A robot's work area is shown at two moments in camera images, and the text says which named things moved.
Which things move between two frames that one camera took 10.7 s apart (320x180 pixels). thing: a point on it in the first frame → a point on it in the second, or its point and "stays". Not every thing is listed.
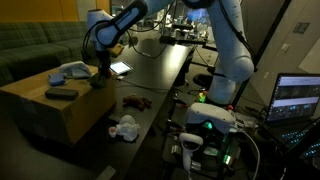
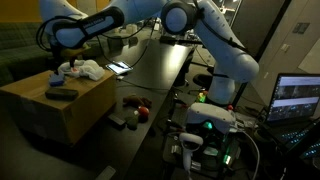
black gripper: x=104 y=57 → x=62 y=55
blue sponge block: x=56 y=79 stays
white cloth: x=77 y=69 stays
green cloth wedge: x=97 y=81 → x=132 y=122
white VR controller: x=189 y=143 stays
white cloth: x=128 y=128 → x=90 y=69
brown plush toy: x=136 y=101 stays
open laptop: x=294 y=110 stays
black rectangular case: x=61 y=94 stays
